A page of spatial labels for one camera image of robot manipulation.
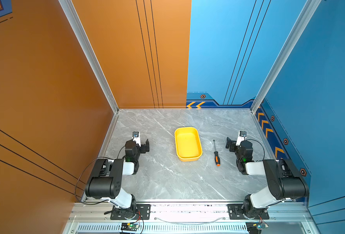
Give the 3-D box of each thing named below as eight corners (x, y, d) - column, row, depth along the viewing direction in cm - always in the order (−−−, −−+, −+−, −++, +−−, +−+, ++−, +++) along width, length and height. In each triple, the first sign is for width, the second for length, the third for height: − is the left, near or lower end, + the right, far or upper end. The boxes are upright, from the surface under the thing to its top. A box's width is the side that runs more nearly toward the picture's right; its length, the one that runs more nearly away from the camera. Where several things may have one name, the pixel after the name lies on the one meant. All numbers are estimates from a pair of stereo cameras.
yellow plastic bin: (175, 162, 93) (174, 157, 88) (175, 132, 108) (175, 127, 103) (201, 162, 93) (203, 157, 88) (198, 132, 108) (199, 126, 103)
